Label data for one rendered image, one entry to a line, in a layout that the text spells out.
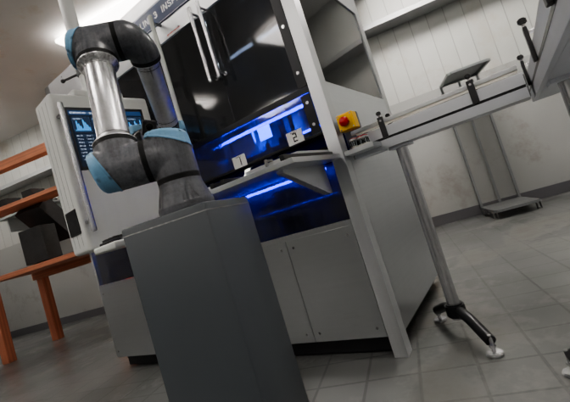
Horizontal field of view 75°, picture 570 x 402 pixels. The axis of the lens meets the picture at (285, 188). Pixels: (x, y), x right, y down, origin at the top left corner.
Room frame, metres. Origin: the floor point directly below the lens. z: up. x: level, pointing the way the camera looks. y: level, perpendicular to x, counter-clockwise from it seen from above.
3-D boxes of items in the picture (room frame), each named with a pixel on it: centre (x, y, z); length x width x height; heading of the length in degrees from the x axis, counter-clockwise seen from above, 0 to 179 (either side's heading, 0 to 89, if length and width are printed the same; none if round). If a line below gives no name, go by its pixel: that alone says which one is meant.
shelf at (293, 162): (1.62, 0.12, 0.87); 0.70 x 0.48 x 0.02; 58
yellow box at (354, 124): (1.56, -0.34, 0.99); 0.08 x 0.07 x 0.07; 148
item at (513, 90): (1.53, -0.66, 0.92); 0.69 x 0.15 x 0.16; 58
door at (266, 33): (1.72, -0.05, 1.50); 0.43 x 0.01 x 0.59; 58
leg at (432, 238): (1.60, -0.53, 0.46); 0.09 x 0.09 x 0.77; 58
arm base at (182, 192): (1.01, 0.27, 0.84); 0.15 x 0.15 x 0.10
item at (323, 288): (2.53, 0.33, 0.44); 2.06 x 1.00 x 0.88; 58
